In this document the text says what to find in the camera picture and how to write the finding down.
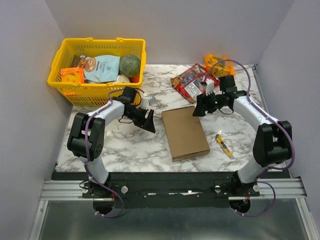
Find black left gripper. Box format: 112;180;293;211
124;106;156;133

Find brown cardboard express box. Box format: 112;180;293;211
161;105;210;162

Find yellow utility knife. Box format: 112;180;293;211
215;134;233;159

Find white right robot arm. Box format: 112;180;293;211
192;75;294;196

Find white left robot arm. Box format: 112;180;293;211
67;86;156;198

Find orange snack box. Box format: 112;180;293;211
60;67;85;84

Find red snack bag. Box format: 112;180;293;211
170;63;219;104

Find orange round fruit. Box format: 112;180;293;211
130;74;140;83

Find orange yellow snack bag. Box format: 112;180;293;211
204;54;236;78

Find beige round bun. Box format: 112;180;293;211
116;74;131;84

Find green round melon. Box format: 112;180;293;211
119;54;141;78

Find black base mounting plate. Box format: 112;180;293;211
41;172;300;214

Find light blue chips bag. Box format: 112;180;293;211
77;55;121;84

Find yellow plastic shopping basket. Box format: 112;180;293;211
47;37;147;107

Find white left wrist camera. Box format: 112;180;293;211
139;93;156;110

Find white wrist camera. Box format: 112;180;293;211
139;93;156;110
204;78;215;96

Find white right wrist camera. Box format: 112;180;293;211
204;78;215;96

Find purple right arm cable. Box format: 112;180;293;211
199;59;296;218

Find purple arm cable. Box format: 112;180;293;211
199;59;296;218
84;87;146;219

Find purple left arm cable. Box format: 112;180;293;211
84;87;146;219

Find aluminium rail frame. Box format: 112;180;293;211
31;64;319;240

